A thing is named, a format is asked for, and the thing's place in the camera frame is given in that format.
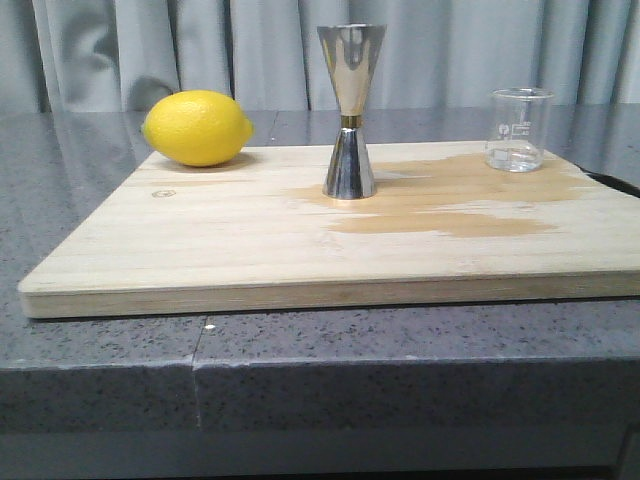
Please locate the yellow lemon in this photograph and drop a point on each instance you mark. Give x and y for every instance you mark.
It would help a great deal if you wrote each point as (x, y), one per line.
(197, 128)

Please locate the grey curtain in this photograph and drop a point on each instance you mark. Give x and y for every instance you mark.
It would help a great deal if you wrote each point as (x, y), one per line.
(103, 56)

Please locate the wooden cutting board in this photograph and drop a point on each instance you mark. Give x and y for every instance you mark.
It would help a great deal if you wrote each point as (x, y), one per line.
(258, 233)

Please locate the steel double jigger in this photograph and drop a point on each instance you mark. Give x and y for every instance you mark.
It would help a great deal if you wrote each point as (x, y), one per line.
(351, 52)

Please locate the clear glass beaker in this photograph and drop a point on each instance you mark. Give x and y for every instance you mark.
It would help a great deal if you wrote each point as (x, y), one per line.
(518, 130)

